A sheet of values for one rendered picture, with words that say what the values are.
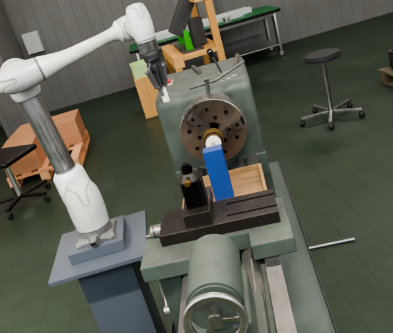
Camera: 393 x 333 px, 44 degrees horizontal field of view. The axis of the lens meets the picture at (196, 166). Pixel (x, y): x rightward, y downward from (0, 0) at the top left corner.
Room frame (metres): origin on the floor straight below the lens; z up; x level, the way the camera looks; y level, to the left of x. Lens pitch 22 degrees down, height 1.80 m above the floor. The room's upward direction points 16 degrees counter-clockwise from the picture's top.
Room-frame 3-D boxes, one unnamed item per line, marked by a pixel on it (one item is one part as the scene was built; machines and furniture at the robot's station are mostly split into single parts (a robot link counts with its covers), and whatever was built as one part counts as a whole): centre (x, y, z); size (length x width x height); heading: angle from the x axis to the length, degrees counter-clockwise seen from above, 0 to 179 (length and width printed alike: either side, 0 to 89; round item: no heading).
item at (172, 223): (1.59, -0.03, 0.95); 0.43 x 0.18 x 0.04; 82
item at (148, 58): (2.22, 0.05, 1.46); 0.08 x 0.07 x 0.09; 137
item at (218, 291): (1.02, 0.03, 1.01); 0.30 x 0.20 x 0.29; 172
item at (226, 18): (8.68, -0.75, 0.47); 2.60 x 0.97 x 0.94; 91
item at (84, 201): (2.05, 0.53, 0.97); 0.18 x 0.16 x 0.22; 18
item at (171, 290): (1.59, 0.20, 0.73); 0.27 x 0.12 x 0.27; 172
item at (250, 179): (1.94, -0.09, 0.89); 0.36 x 0.30 x 0.04; 82
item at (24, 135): (6.03, 1.73, 0.23); 1.26 x 0.89 x 0.46; 3
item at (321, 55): (4.77, -1.47, 0.35); 0.65 x 0.62 x 0.69; 177
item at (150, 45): (2.22, 0.06, 1.53); 0.09 x 0.09 x 0.06
